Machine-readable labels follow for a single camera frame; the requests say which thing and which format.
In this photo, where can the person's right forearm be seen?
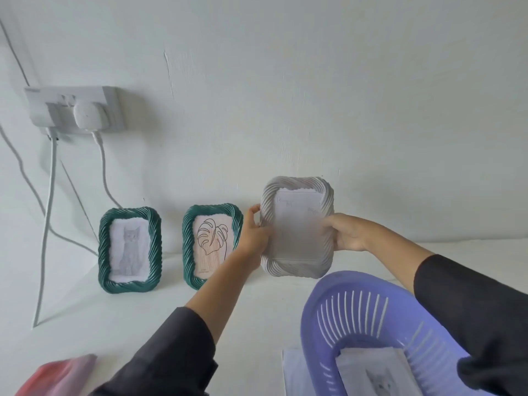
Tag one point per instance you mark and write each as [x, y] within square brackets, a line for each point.
[396, 251]

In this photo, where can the pink purple cloth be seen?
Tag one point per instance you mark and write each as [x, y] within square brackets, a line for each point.
[57, 379]

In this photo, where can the person's left hand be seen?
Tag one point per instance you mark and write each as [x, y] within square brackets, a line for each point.
[253, 239]

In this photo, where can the white rounded charger adapter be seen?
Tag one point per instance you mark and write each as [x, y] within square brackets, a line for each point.
[88, 115]

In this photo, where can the person's right hand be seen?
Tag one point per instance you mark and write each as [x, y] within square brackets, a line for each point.
[350, 235]

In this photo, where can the white wall socket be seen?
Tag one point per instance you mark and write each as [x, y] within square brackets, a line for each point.
[111, 103]

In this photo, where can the purple plastic basket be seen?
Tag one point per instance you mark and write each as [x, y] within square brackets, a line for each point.
[317, 325]

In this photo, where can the grey frame with rose drawing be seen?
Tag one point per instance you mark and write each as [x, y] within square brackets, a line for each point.
[297, 270]

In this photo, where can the person's left forearm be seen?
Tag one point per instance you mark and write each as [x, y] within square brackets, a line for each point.
[214, 301]

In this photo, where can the white rectangular charger adapter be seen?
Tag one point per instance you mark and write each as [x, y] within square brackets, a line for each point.
[55, 115]

